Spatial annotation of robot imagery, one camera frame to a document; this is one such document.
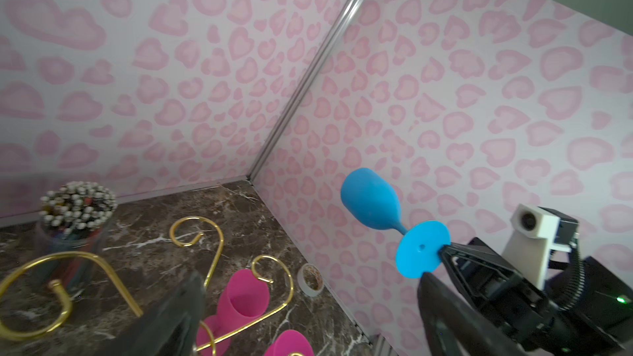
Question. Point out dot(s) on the clear cup of pencils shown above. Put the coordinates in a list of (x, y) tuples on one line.
[(74, 218)]

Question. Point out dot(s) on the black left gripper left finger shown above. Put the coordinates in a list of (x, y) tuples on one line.
[(169, 327)]

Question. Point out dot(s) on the roll of tape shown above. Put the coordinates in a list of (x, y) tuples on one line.
[(310, 280)]

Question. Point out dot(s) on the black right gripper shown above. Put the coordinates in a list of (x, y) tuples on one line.
[(528, 316)]

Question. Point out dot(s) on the pink wine glass back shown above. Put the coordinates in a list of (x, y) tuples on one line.
[(290, 342)]

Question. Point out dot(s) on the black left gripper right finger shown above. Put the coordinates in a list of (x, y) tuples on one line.
[(454, 328)]

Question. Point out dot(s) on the pink wine glass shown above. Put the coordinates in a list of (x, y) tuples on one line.
[(290, 342), (244, 299)]

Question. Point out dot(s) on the blue wine glass front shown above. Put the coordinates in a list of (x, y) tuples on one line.
[(375, 204)]

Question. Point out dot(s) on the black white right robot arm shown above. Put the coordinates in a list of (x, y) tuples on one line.
[(571, 295)]

